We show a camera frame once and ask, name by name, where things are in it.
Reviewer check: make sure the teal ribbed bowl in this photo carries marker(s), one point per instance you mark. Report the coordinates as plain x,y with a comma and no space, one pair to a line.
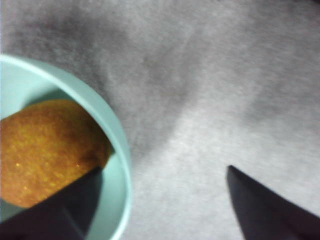
117,162

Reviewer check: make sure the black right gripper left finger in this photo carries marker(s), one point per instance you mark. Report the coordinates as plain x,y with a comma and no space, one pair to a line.
50,217

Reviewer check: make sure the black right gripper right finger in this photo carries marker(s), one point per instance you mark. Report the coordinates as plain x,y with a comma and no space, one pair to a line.
270,215

